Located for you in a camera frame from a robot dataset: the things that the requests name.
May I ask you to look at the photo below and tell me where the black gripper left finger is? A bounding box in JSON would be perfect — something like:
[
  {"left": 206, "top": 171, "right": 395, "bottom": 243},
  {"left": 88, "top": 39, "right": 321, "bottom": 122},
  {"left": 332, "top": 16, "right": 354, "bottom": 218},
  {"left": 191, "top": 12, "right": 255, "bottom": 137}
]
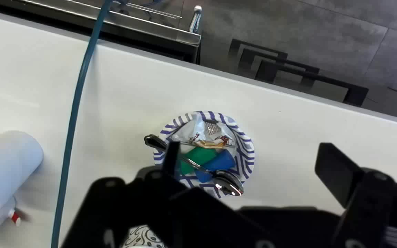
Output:
[{"left": 62, "top": 140, "right": 255, "bottom": 248}]

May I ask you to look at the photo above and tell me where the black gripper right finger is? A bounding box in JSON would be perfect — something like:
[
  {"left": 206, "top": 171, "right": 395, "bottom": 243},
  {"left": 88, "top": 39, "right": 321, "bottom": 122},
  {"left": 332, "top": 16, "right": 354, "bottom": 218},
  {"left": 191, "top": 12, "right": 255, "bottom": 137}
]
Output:
[{"left": 314, "top": 143, "right": 397, "bottom": 248}]

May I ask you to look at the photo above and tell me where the green packet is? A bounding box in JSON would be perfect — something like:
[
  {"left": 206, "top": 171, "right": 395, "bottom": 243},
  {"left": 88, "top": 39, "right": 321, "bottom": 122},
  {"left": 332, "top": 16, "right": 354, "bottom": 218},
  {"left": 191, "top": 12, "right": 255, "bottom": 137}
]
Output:
[{"left": 179, "top": 147, "right": 219, "bottom": 177}]

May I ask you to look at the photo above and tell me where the blue packet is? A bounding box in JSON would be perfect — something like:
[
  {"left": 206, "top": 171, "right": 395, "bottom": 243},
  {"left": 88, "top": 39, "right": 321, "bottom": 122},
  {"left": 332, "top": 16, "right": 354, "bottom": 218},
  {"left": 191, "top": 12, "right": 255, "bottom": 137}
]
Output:
[{"left": 194, "top": 151, "right": 237, "bottom": 184}]

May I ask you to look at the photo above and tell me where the silver foil packet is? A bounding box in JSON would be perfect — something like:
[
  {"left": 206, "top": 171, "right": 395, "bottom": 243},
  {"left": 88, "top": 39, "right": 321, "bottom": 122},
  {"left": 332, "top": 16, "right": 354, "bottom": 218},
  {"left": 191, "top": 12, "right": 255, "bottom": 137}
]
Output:
[{"left": 173, "top": 118, "right": 237, "bottom": 149}]

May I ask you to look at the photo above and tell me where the blue patterned plate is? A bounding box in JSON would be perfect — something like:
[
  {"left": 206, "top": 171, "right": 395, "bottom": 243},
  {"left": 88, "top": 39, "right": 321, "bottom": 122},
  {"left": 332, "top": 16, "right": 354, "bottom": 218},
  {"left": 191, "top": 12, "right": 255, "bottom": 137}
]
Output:
[{"left": 153, "top": 109, "right": 257, "bottom": 199}]

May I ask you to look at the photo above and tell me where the teal cable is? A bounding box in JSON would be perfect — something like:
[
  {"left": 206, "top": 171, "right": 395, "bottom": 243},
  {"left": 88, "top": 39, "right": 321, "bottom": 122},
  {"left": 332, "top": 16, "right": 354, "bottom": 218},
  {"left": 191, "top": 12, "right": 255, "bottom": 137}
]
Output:
[{"left": 49, "top": 0, "right": 115, "bottom": 248}]

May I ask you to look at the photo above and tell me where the white mug with red handle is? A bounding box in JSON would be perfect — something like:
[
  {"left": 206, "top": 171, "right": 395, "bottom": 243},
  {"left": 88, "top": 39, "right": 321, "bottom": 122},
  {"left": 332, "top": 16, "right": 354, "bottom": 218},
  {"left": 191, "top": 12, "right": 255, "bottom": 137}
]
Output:
[{"left": 0, "top": 130, "right": 45, "bottom": 248}]

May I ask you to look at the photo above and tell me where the black metal floor frame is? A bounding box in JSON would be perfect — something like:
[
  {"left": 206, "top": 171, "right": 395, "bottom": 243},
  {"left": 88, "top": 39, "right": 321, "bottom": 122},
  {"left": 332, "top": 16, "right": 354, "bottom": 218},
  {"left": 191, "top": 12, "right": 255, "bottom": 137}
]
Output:
[{"left": 227, "top": 38, "right": 370, "bottom": 108}]

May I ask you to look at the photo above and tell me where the aluminium frame cart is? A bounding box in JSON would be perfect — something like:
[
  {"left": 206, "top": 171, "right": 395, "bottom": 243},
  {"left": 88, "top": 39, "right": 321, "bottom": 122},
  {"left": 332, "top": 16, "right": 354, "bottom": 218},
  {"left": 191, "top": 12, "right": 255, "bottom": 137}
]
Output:
[{"left": 0, "top": 0, "right": 205, "bottom": 64}]

